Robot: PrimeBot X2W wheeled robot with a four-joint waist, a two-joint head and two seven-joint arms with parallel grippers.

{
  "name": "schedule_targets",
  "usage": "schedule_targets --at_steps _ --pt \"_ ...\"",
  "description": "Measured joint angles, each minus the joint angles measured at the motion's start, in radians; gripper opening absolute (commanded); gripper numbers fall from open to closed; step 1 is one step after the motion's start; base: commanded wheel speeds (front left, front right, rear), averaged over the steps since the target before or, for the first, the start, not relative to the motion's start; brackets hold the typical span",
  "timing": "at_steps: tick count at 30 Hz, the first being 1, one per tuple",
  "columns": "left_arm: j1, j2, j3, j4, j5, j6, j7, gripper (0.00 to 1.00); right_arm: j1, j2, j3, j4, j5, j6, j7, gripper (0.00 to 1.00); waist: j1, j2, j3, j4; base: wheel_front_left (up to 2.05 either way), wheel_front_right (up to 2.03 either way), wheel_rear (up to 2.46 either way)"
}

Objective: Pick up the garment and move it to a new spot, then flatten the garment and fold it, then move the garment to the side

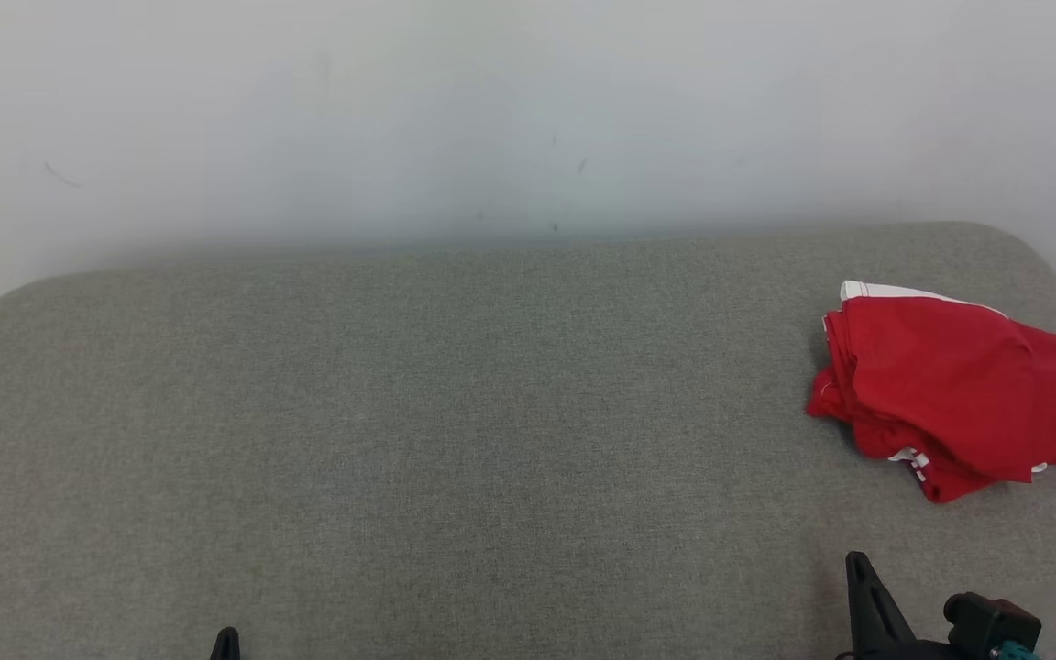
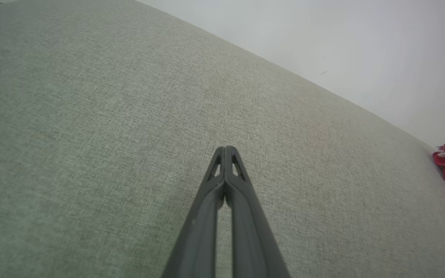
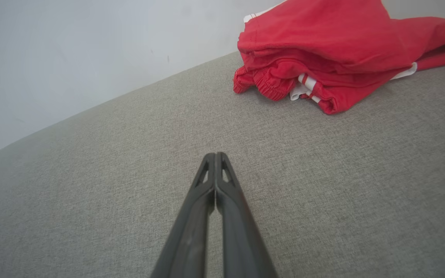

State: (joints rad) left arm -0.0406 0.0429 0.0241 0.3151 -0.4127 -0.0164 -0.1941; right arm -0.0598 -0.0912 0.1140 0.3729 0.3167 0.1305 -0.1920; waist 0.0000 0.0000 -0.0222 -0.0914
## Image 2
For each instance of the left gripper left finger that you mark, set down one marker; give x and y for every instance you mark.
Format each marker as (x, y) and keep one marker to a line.
(201, 231)

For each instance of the grey fabric sofa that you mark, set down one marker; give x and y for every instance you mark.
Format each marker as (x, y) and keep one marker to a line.
(91, 135)

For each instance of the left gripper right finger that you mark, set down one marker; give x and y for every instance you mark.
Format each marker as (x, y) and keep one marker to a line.
(249, 231)

